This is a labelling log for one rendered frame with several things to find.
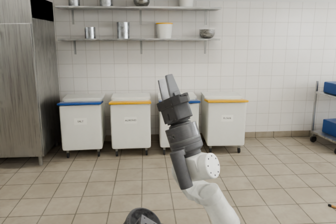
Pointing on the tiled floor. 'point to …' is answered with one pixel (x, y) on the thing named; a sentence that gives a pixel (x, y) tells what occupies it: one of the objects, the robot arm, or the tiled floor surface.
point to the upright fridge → (28, 77)
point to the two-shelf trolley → (314, 118)
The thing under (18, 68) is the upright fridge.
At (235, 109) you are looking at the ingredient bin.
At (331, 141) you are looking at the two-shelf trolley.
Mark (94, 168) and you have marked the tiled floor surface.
